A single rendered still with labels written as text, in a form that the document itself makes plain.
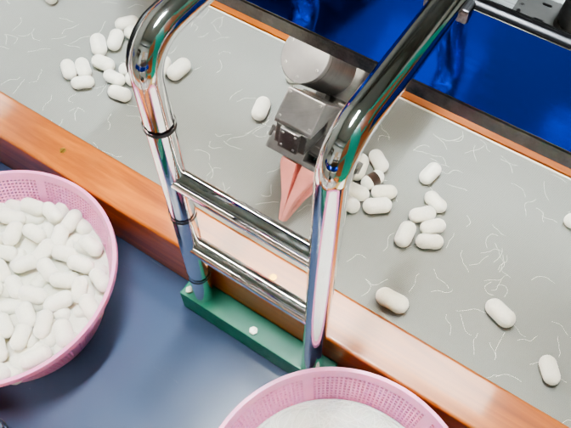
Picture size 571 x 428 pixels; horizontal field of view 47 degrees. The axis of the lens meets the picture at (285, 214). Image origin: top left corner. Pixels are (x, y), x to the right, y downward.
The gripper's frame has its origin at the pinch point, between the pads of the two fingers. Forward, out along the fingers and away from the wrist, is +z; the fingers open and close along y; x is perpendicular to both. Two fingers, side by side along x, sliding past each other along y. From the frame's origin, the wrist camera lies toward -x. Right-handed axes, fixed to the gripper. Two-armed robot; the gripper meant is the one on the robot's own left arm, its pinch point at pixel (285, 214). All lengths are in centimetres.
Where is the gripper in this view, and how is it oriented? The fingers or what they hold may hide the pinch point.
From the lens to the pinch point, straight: 77.0
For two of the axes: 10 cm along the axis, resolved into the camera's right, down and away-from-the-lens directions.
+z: -4.2, 8.8, 2.3
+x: 3.6, -0.8, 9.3
